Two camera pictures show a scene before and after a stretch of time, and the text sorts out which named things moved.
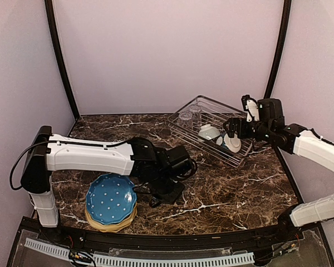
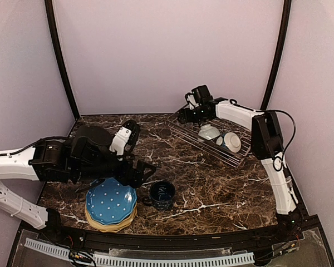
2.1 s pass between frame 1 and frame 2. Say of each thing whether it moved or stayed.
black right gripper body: moved
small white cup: stayed
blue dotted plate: stayed
